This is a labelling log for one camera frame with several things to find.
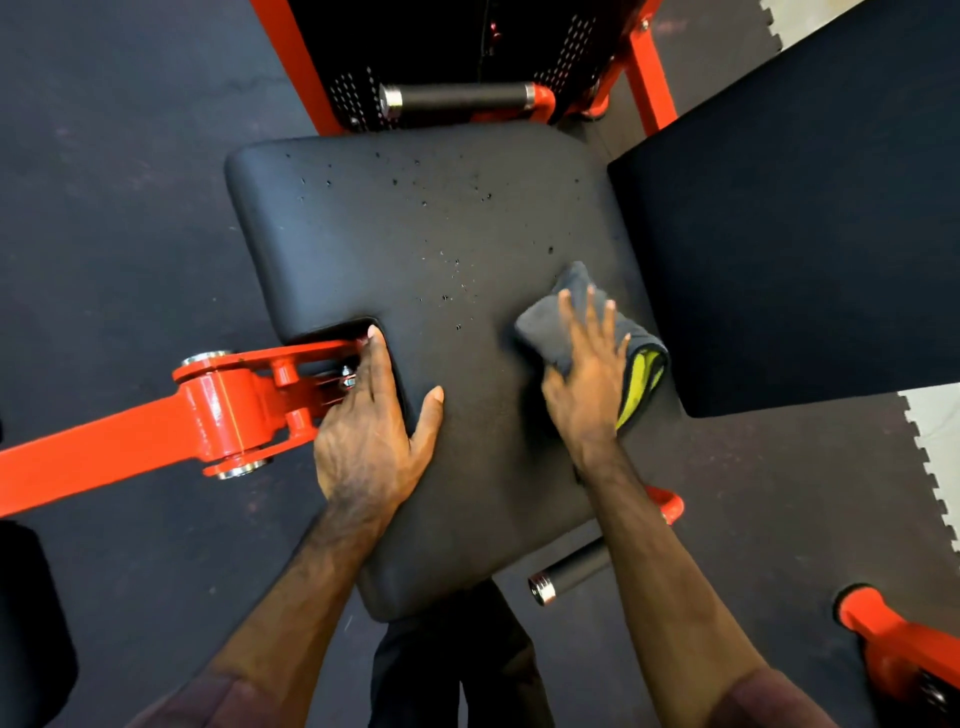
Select person's left hand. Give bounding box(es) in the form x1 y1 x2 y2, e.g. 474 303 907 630
313 324 446 520

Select person's right hand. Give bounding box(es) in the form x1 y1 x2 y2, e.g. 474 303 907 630
541 285 633 468

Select grey and yellow cleaning cloth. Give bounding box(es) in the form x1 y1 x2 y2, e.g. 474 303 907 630
513 260 671 433

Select person's left forearm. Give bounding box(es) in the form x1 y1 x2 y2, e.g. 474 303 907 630
201 501 400 695

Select person's right forearm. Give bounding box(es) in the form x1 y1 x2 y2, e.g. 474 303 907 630
573 441 768 728

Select black padded machine seat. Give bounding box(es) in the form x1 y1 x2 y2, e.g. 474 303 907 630
224 123 678 624

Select large black back pad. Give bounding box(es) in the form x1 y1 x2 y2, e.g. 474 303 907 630
606 0 960 420

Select person's black trousers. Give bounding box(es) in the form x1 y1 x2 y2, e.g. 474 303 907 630
366 579 557 728

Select black perforated machine shroud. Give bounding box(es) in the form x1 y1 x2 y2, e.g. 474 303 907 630
288 0 648 134

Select black rounded pad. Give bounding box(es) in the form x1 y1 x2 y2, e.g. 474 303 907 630
0 520 80 728

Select black handle grip, short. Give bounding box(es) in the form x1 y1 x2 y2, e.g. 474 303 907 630
527 485 686 607

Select orange machine frame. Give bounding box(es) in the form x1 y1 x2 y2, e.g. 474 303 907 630
249 0 681 138

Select black handle grip, long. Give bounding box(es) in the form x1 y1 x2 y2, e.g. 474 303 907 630
378 81 557 126

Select orange frame foot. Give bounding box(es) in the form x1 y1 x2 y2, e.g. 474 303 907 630
834 584 960 715

